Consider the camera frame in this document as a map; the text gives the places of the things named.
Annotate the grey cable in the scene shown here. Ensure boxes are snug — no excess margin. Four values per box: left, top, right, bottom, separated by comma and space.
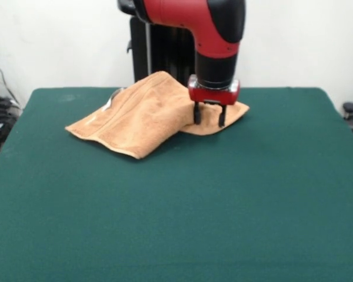
0, 54, 20, 105

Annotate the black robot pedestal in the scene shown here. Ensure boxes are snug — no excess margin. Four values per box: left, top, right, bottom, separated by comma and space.
116, 0, 198, 88

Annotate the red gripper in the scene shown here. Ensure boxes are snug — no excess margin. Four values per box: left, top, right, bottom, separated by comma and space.
187, 75, 241, 129

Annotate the black cable bundle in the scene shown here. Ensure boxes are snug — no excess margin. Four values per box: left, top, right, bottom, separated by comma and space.
0, 96, 23, 130

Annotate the dark green table cloth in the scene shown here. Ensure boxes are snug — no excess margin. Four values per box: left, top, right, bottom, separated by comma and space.
0, 87, 353, 282

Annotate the tan terry towel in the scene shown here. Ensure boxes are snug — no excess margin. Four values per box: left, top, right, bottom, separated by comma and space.
64, 70, 250, 161

